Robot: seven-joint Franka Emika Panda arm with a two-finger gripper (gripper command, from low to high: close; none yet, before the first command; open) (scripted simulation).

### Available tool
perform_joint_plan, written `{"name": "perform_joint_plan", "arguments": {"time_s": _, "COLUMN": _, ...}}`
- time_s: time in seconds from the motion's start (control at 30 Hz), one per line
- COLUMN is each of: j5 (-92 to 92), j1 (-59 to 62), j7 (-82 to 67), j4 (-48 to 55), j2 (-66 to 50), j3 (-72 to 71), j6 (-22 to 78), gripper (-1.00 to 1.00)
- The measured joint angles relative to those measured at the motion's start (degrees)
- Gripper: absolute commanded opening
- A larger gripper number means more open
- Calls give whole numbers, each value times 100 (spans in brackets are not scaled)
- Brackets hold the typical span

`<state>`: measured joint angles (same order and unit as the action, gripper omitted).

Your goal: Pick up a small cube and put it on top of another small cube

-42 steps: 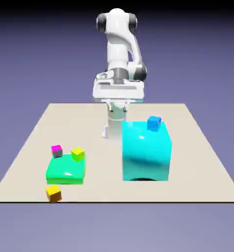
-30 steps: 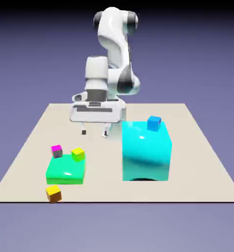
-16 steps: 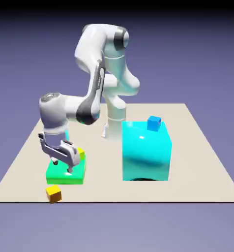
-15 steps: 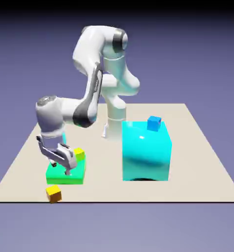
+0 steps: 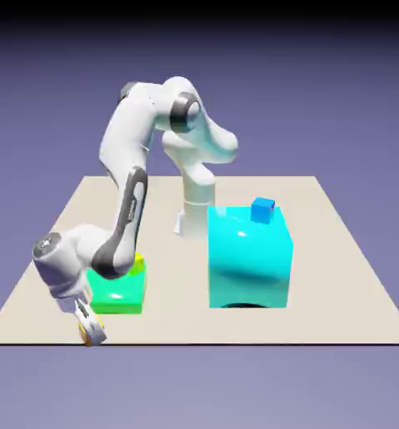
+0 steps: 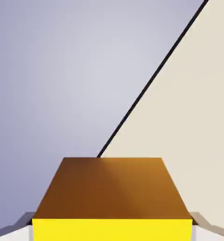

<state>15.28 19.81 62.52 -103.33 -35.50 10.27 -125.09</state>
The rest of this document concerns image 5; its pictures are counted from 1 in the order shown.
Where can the large green box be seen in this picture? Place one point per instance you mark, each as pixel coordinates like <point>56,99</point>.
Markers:
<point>119,295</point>

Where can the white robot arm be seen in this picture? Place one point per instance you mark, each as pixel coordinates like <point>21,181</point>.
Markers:
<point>129,140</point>

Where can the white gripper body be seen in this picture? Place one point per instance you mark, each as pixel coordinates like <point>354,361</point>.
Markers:
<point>91,324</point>

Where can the small blue cube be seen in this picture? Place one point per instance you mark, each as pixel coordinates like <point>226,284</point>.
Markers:
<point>262,210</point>

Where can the small yellow cube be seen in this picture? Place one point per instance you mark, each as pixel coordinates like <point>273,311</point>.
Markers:
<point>138,263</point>

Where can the large cyan box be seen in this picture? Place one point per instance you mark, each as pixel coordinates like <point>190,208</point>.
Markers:
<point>249,254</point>

